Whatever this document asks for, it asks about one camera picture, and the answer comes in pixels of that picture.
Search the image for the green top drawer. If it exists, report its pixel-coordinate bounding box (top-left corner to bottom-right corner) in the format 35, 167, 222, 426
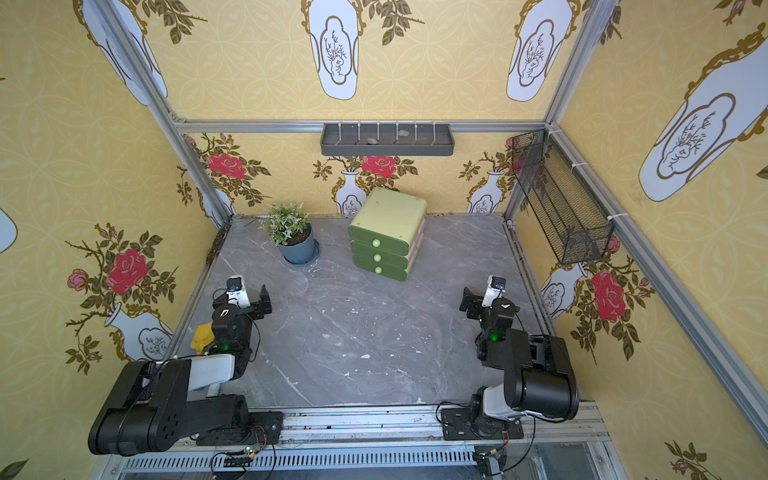
348, 225, 416, 256

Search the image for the green drawer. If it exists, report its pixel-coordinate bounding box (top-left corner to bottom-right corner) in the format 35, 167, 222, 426
348, 225, 416, 256
353, 255, 412, 281
351, 241, 413, 270

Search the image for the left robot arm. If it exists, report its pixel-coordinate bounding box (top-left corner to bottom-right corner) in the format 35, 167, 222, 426
87, 289, 284, 457

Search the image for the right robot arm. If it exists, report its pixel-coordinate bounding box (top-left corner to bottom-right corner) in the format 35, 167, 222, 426
435, 289, 580, 441

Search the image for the green bottom drawer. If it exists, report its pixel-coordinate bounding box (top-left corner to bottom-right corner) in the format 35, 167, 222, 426
353, 255, 412, 281

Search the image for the green drawer cabinet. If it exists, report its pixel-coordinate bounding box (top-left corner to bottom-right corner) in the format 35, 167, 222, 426
349, 188, 427, 268

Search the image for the green middle drawer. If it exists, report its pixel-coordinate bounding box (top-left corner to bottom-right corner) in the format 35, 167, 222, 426
351, 241, 413, 270

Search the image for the potted green plant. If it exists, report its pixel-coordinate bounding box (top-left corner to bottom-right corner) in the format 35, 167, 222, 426
260, 203, 319, 266

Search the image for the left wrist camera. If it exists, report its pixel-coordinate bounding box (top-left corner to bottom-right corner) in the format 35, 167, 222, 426
226, 275, 250, 308

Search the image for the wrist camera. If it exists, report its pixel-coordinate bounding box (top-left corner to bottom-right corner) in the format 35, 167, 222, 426
226, 275, 250, 308
482, 275, 506, 307

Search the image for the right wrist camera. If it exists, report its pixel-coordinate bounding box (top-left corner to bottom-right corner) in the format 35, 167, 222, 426
482, 275, 506, 307

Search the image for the black wire mesh basket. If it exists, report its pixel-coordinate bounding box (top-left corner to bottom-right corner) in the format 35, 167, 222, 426
511, 130, 614, 265

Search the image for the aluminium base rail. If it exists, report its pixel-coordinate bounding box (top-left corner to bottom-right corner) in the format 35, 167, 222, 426
92, 402, 627, 479

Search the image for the grey wall shelf tray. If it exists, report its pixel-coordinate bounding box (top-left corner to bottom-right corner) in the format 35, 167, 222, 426
320, 121, 456, 157

